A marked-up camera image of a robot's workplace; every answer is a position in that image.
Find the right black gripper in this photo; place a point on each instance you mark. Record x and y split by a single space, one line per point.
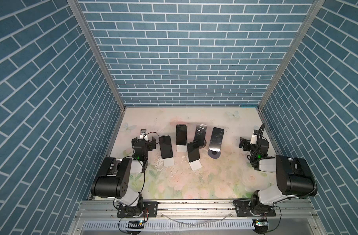
246 143

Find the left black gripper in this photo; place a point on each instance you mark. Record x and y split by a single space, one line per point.
149 144

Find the white stand front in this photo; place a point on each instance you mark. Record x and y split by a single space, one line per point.
195 165

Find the white stand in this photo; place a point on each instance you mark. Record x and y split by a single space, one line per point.
195 165
168 162
181 149

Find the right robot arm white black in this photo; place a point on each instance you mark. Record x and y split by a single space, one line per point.
294 178

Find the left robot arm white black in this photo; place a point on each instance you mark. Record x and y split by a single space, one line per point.
112 181

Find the white stand left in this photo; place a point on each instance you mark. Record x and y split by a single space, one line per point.
168 162

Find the white stand back centre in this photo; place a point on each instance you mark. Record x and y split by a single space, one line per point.
181 149

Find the phone on dark round stand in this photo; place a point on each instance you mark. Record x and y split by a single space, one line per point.
200 133

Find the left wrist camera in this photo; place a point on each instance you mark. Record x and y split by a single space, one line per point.
143 134

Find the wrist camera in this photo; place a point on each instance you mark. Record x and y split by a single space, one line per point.
143 134
254 137

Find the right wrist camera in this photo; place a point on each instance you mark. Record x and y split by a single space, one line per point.
254 137

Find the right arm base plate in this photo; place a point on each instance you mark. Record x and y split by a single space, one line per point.
246 208

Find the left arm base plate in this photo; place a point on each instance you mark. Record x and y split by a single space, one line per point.
150 207

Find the white slotted cable duct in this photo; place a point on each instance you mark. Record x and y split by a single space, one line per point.
165 225

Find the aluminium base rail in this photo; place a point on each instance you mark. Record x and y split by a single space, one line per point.
293 217

